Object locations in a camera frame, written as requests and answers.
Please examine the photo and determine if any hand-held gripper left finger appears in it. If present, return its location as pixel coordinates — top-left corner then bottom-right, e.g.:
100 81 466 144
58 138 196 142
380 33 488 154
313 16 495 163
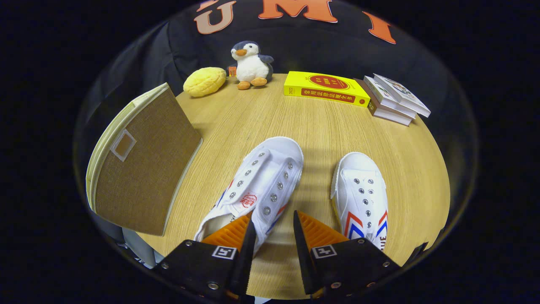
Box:
154 212 257 301

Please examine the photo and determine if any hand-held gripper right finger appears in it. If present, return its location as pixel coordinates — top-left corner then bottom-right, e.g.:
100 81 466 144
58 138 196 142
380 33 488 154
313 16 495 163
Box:
293 210 400 298

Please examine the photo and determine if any white canvas shoe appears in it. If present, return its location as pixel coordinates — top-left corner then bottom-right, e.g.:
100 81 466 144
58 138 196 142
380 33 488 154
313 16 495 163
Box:
194 136 304 256
330 152 389 252

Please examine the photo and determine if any brown fabric storage box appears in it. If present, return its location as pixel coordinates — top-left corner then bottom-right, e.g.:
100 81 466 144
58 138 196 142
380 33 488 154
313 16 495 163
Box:
86 82 204 236

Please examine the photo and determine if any yellow book with red label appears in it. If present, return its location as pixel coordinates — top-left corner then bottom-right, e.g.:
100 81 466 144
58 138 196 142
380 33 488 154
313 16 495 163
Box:
283 71 371 108

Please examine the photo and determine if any white illustrated book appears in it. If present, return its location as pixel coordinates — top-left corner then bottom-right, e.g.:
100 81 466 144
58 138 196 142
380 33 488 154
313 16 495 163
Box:
373 73 431 118
364 75 417 119

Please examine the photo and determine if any yellow bread-shaped plush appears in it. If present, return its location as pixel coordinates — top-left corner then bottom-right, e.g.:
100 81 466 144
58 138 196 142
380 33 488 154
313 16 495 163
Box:
183 67 227 98

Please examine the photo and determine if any penguin plush toy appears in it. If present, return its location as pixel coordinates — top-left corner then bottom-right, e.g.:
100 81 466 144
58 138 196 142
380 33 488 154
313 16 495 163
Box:
228 41 275 90

